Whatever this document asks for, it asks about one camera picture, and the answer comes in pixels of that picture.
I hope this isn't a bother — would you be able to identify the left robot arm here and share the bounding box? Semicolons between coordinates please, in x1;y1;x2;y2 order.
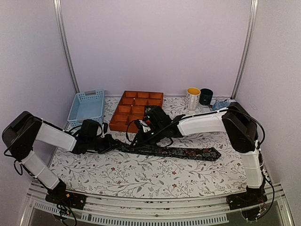
2;111;114;204

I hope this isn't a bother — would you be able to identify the dark green mug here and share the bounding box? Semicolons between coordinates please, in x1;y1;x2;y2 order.
199;88;213;105

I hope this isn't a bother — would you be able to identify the white mug yellow inside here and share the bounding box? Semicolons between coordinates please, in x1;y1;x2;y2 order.
186;88;201;111

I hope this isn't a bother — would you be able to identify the aluminium front rail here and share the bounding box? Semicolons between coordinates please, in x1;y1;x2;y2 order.
20;185;296;226

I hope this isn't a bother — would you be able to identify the floral patterned tablecloth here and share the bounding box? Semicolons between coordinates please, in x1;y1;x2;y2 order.
47;95;268;198

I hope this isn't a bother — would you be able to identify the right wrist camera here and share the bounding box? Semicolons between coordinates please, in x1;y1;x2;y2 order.
138;120;151;133

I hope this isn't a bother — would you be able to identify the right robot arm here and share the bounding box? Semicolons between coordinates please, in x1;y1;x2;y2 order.
132;102;265;205

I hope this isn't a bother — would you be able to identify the aluminium frame post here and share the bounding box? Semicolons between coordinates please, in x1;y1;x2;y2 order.
53;0;80;93
230;0;259;99

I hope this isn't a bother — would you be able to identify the orange wooden divider tray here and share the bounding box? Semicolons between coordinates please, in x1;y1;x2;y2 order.
109;90;164;133

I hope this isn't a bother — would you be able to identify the dark floral necktie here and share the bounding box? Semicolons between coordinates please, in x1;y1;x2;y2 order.
114;142;222;161

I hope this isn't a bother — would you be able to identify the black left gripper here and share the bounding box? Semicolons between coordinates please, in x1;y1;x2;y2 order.
87;134;120;154

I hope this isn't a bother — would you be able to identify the right aluminium frame post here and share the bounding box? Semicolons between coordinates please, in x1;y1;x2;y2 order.
230;0;259;99

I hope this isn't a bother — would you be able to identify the left aluminium frame post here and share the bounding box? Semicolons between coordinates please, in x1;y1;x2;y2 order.
53;0;80;93

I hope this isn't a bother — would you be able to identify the blue glass tray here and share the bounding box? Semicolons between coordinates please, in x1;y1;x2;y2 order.
213;99;230;111

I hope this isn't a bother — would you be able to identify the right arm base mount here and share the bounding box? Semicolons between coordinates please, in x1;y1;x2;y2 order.
226;187;268;210

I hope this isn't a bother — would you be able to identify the light blue plastic basket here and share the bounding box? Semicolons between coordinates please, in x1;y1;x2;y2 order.
67;89;105;127

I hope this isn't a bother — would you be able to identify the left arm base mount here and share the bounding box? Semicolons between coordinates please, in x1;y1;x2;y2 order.
45;179;87;210

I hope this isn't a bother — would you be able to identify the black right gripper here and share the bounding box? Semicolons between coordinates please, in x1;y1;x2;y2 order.
129;124;165;150

